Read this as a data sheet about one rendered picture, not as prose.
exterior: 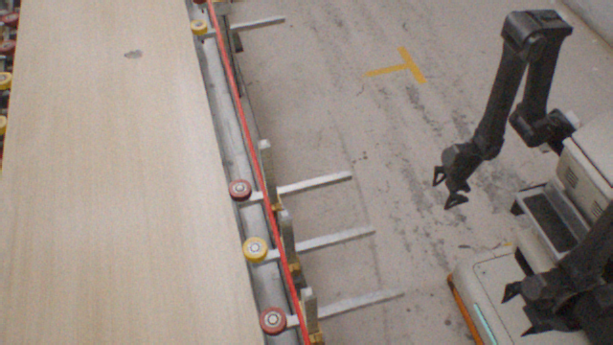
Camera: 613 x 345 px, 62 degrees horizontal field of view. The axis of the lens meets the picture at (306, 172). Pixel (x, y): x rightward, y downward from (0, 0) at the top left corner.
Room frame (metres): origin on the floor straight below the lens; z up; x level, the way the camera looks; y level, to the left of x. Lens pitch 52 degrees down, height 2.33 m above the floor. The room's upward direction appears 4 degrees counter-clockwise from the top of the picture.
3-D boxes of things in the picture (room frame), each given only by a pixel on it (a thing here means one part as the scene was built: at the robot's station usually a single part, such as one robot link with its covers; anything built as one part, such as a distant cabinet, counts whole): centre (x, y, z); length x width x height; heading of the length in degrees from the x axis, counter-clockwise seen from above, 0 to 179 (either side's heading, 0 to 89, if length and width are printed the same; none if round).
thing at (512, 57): (0.94, -0.53, 1.40); 0.11 x 0.06 x 0.43; 13
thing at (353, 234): (0.87, -0.01, 0.82); 0.43 x 0.03 x 0.04; 103
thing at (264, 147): (1.05, 0.13, 0.92); 0.04 x 0.04 x 0.48; 13
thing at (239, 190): (1.07, 0.24, 0.85); 0.08 x 0.08 x 0.11
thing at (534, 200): (0.77, -0.74, 0.99); 0.28 x 0.16 x 0.22; 13
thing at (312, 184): (1.11, 0.04, 0.82); 0.43 x 0.03 x 0.04; 103
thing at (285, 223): (0.81, 0.07, 0.87); 0.04 x 0.04 x 0.48; 13
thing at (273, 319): (0.58, 0.13, 0.85); 0.08 x 0.08 x 0.11
